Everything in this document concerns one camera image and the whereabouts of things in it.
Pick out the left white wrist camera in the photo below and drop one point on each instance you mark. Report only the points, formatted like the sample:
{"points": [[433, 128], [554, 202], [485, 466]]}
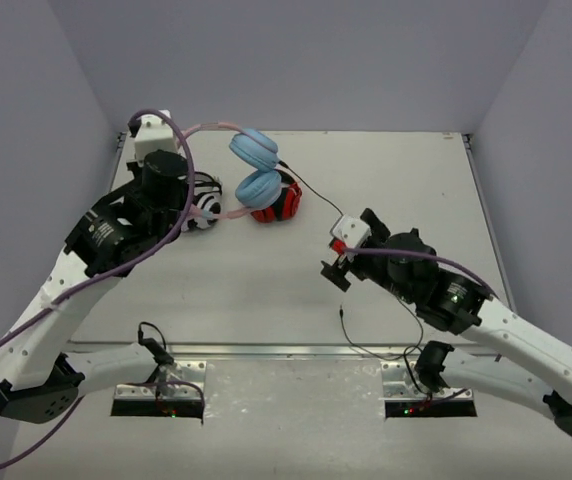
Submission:
{"points": [[151, 133]]}

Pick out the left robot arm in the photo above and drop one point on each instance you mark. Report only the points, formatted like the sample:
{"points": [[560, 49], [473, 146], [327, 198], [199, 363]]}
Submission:
{"points": [[39, 380]]}

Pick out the metal table edge rail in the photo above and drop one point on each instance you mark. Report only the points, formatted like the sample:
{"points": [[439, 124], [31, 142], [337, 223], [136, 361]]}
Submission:
{"points": [[231, 350]]}

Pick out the black white headphones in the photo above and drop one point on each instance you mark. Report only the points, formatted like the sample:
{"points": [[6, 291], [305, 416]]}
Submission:
{"points": [[207, 197]]}

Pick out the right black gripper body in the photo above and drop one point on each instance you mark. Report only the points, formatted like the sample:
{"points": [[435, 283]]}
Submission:
{"points": [[372, 267]]}

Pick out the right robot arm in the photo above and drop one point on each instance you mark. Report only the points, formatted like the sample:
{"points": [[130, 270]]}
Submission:
{"points": [[535, 368]]}

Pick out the pink blue cat-ear headphones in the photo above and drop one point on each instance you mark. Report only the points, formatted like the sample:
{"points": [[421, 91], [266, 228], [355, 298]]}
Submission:
{"points": [[258, 190]]}

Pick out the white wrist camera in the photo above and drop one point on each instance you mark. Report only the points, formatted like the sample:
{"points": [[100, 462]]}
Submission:
{"points": [[348, 232], [151, 133]]}

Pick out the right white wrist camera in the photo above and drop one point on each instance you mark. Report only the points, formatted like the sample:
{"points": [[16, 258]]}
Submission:
{"points": [[348, 232]]}

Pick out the red black headphones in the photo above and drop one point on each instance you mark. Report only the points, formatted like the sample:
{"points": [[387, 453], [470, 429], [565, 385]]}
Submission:
{"points": [[285, 206]]}

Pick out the metal mounting bracket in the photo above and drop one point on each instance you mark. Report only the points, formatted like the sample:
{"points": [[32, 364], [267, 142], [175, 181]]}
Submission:
{"points": [[178, 382], [397, 383]]}

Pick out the right metal mounting bracket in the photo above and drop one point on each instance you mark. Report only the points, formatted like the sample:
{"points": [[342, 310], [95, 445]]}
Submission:
{"points": [[397, 383]]}

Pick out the left metal mounting bracket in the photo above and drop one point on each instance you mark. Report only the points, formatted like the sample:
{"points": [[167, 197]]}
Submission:
{"points": [[178, 382]]}

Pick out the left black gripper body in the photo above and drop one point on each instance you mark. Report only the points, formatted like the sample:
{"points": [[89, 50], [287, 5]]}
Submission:
{"points": [[205, 198]]}

